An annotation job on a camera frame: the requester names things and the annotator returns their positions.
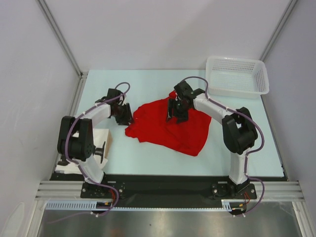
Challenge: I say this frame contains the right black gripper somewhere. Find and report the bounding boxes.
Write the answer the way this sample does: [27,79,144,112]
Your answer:
[166,98,191,124]

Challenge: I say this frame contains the red t shirt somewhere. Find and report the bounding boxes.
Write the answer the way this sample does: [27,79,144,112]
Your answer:
[125,91,212,157]

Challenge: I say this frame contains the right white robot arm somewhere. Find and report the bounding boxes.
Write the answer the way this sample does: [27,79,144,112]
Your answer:
[166,80,258,198]

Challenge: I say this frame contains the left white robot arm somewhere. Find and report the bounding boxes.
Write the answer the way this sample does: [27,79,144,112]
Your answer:
[57,88,133,198]

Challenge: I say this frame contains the white perforated plastic basket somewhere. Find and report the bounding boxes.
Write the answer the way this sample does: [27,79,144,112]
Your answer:
[205,56,270,99]

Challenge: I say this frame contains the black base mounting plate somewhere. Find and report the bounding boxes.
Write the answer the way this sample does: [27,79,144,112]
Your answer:
[50,173,286,208]

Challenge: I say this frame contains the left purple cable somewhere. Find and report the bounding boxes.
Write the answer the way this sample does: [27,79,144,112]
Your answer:
[63,82,131,218]

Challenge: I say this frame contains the white slotted cable duct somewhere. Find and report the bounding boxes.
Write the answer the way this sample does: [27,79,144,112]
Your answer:
[45,198,247,212]

